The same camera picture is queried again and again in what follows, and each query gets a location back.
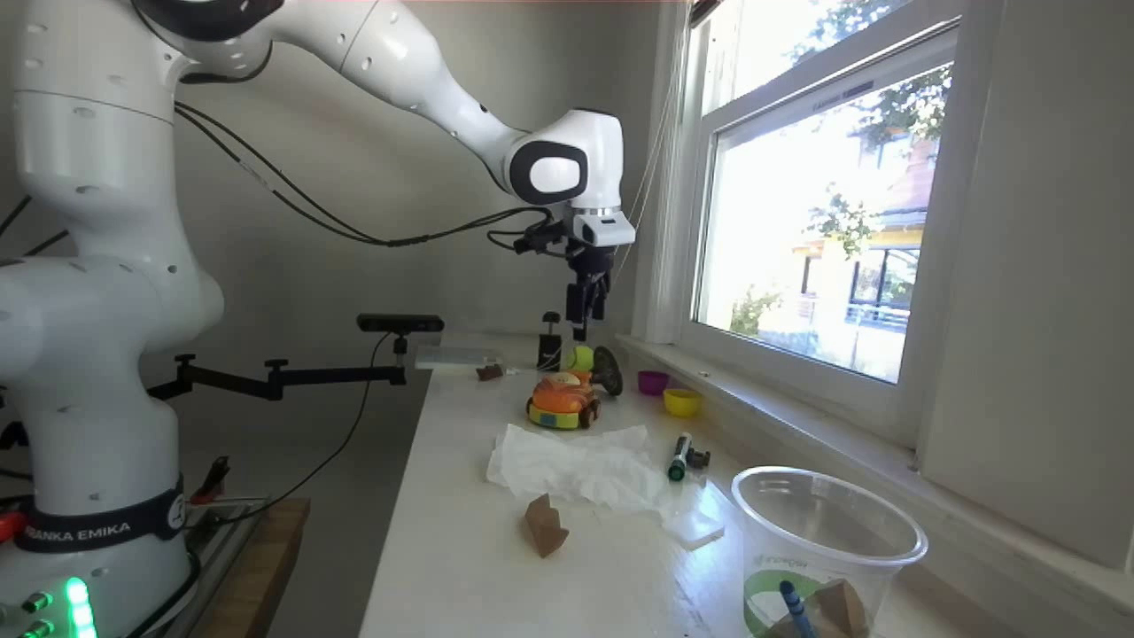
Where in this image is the white paper card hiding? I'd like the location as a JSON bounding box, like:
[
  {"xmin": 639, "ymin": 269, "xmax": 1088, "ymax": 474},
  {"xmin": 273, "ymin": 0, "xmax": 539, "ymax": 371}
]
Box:
[{"xmin": 660, "ymin": 474, "xmax": 732, "ymax": 554}]

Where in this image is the brown lumpy object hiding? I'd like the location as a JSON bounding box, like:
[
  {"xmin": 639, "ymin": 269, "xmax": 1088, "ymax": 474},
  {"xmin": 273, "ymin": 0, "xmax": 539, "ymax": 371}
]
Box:
[{"xmin": 517, "ymin": 490, "xmax": 573, "ymax": 560}]

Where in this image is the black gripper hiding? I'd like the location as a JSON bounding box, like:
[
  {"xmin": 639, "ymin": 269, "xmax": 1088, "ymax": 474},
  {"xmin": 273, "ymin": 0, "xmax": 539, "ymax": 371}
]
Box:
[{"xmin": 564, "ymin": 242, "xmax": 620, "ymax": 328}]

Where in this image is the white paper towel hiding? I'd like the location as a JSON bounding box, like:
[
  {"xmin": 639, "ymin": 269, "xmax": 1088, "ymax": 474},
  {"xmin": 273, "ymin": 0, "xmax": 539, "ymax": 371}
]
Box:
[{"xmin": 483, "ymin": 417, "xmax": 703, "ymax": 516}]

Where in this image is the small black bottle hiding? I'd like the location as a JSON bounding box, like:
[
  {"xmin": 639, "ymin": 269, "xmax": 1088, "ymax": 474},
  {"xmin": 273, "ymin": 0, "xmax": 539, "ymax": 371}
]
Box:
[{"xmin": 534, "ymin": 307, "xmax": 566, "ymax": 377}]

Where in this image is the large clear plastic cup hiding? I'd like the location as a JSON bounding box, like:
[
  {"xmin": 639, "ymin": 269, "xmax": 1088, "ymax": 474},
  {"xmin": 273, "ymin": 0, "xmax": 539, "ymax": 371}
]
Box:
[{"xmin": 728, "ymin": 461, "xmax": 931, "ymax": 638}]

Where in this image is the green marker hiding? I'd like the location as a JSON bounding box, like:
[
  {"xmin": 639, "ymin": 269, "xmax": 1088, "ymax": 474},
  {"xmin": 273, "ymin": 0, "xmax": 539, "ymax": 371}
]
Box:
[{"xmin": 664, "ymin": 432, "xmax": 693, "ymax": 485}]

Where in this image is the wooden board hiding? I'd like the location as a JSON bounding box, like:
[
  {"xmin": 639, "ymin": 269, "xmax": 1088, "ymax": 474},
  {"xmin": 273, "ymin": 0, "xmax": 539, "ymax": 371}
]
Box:
[{"xmin": 188, "ymin": 491, "xmax": 313, "ymax": 638}]

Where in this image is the yellow plastic cup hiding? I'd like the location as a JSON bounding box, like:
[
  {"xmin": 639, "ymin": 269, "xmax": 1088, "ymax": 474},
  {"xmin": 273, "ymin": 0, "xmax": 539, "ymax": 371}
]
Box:
[{"xmin": 660, "ymin": 381, "xmax": 704, "ymax": 420}]

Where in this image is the white window frame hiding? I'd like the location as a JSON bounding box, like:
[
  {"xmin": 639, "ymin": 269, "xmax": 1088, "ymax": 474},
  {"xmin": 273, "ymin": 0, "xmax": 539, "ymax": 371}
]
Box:
[{"xmin": 624, "ymin": 0, "xmax": 1007, "ymax": 452}]

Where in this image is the green-rimmed round lid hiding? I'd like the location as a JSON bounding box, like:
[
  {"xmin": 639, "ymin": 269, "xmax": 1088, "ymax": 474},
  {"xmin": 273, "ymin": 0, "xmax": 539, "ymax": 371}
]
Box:
[{"xmin": 742, "ymin": 568, "xmax": 828, "ymax": 638}]

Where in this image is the red-handled clamp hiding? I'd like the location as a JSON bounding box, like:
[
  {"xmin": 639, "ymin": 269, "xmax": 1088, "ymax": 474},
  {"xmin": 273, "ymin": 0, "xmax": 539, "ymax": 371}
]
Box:
[{"xmin": 188, "ymin": 452, "xmax": 235, "ymax": 508}]

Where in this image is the thin black camera cable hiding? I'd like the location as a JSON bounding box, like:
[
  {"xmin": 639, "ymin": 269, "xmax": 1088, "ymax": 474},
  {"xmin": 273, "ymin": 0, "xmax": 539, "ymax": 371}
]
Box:
[{"xmin": 225, "ymin": 328, "xmax": 398, "ymax": 524}]

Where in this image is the brown cardboard scrap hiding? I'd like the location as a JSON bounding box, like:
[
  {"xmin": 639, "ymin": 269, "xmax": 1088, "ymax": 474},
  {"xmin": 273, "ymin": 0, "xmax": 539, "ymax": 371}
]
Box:
[{"xmin": 814, "ymin": 578, "xmax": 875, "ymax": 638}]

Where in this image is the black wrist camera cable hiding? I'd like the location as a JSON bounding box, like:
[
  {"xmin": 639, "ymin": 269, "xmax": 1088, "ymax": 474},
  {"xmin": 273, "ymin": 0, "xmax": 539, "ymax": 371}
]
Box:
[{"xmin": 175, "ymin": 98, "xmax": 554, "ymax": 254}]

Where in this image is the black stereo camera bar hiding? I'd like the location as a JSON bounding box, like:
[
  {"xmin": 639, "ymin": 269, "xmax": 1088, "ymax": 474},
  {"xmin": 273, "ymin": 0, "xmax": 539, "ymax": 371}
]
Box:
[{"xmin": 356, "ymin": 307, "xmax": 451, "ymax": 335}]

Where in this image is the blue marker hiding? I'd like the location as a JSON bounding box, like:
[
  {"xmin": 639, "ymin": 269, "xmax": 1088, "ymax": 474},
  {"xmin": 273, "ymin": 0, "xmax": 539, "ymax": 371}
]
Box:
[{"xmin": 777, "ymin": 578, "xmax": 823, "ymax": 638}]

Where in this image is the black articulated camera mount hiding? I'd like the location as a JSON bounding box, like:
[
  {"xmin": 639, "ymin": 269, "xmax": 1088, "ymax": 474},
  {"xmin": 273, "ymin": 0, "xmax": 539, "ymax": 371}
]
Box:
[{"xmin": 165, "ymin": 334, "xmax": 416, "ymax": 405}]

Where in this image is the orange toy car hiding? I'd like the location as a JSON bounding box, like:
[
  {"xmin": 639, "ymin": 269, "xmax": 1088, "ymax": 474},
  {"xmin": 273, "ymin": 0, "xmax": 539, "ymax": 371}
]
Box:
[{"xmin": 526, "ymin": 367, "xmax": 601, "ymax": 432}]

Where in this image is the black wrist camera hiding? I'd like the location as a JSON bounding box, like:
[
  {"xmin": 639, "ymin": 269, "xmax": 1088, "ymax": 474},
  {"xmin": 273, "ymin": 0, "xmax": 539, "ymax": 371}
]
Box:
[{"xmin": 512, "ymin": 216, "xmax": 573, "ymax": 257}]

